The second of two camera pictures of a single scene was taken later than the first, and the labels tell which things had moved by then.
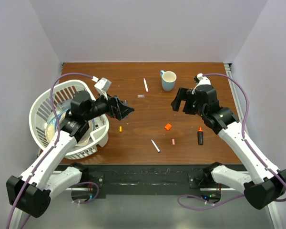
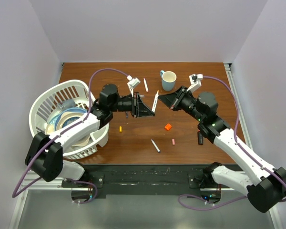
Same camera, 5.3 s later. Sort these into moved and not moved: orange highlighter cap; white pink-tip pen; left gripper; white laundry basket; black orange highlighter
Moved: left gripper
Not moved: white laundry basket; black orange highlighter; orange highlighter cap; white pink-tip pen
